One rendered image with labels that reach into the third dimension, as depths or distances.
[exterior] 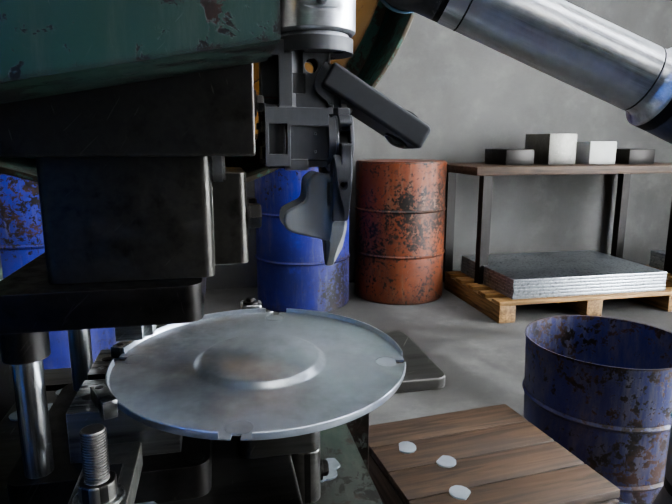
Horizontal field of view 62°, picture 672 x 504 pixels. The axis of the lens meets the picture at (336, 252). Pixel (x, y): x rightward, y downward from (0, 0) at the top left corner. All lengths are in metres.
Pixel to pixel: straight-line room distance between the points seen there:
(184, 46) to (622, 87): 0.51
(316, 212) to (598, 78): 0.36
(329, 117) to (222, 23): 0.20
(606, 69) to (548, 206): 3.90
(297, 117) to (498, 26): 0.27
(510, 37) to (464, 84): 3.55
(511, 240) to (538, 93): 1.09
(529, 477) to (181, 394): 0.87
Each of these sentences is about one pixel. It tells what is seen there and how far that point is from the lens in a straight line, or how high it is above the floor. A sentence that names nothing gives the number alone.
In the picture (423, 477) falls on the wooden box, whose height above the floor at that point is 0.35.
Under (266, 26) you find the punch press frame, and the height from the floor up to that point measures 1.07.
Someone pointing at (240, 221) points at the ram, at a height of 0.93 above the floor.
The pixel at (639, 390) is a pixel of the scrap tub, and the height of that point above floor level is 0.43.
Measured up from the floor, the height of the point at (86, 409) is 0.78.
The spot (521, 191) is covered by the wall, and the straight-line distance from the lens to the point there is 4.45.
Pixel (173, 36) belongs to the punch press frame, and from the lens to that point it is 0.35.
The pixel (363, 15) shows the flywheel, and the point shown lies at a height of 1.19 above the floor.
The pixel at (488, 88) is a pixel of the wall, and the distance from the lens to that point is 4.31.
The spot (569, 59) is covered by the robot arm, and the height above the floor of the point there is 1.09.
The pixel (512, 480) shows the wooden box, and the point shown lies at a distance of 1.24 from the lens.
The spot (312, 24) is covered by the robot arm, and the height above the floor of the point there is 1.10.
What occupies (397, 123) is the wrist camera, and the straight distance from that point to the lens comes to 0.55.
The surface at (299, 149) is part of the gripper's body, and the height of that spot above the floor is 0.99.
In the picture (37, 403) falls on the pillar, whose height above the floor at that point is 0.80.
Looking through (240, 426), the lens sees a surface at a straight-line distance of 0.47.
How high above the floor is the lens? 1.00
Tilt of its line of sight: 11 degrees down
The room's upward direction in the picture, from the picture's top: straight up
